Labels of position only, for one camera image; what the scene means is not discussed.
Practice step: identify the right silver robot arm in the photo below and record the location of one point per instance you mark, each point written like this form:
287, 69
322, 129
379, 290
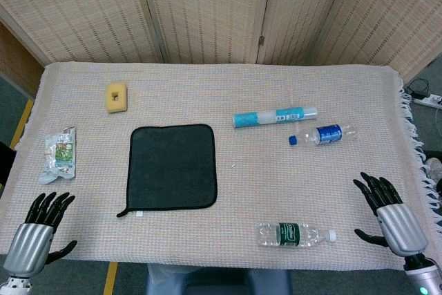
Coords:
419, 274

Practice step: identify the brass screen hinge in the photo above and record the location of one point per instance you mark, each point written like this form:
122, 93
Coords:
261, 40

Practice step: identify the dark grey microfibre cloth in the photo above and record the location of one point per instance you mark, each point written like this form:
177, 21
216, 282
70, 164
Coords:
172, 167

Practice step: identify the blue label water bottle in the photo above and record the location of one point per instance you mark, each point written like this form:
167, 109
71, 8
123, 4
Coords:
329, 134

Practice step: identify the silver green snack packet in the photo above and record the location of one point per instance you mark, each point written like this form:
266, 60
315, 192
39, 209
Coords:
58, 157

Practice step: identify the brown wooden board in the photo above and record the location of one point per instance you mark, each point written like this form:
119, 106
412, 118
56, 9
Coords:
17, 63

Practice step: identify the blue plastic bag roll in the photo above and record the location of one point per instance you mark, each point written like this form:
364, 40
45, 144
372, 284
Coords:
248, 119

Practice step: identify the white power strip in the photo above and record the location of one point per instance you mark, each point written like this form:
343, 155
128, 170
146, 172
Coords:
430, 101

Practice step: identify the green label water bottle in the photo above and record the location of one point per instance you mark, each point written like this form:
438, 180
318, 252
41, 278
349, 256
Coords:
291, 234

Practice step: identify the beige woven tablecloth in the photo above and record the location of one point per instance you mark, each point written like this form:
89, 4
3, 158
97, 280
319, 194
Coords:
276, 188

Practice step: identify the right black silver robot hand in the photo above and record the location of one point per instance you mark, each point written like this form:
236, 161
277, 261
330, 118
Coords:
402, 229

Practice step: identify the woven folding screen panel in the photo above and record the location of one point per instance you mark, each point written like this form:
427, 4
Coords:
207, 8
297, 15
390, 15
86, 15

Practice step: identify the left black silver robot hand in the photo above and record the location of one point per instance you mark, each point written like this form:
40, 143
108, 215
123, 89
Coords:
29, 246

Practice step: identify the yellow sponge with hole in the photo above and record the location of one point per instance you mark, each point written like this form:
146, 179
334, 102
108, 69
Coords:
117, 103

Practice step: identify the black object beside table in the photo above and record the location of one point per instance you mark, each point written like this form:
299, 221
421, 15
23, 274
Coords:
5, 163

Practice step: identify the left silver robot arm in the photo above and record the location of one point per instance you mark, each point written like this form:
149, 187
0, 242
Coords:
14, 286

